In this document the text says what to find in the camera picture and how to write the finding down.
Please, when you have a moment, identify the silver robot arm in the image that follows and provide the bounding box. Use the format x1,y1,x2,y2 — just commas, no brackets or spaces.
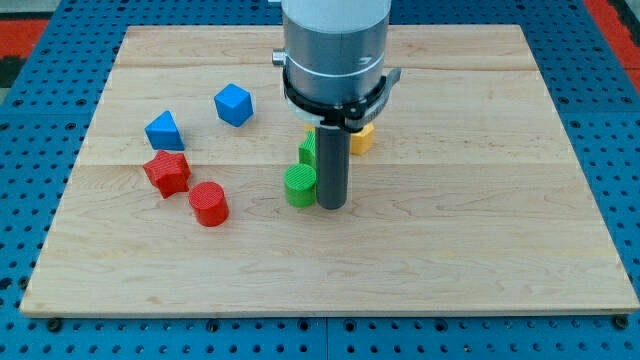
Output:
272,0,391,105

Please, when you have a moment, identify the blue triangle block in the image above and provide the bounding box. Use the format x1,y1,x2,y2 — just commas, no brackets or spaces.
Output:
144,111,185,151

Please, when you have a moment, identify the green cylinder block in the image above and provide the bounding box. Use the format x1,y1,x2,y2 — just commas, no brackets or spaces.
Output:
284,163,316,208

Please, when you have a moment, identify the green star block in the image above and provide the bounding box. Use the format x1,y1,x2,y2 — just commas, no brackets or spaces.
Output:
298,130,316,168

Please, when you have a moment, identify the gray cylindrical pointer tool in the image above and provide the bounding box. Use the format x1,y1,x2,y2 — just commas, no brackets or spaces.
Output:
315,127,350,210

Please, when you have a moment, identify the yellow hexagon block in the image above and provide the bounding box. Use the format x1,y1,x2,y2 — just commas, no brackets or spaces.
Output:
350,123,375,155

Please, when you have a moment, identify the red cylinder block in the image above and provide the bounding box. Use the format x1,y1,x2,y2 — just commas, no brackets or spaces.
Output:
189,182,229,227

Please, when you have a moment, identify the blue cube block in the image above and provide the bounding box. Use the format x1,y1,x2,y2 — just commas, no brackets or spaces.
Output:
214,83,254,127

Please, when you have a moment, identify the wooden board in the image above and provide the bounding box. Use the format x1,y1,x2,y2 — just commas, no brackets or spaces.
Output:
20,25,639,318

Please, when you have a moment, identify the red star block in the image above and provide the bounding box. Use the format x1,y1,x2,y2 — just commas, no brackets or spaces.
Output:
143,150,191,199

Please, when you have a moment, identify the black clamp ring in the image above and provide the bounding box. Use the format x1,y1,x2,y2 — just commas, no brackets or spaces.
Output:
282,67,403,134

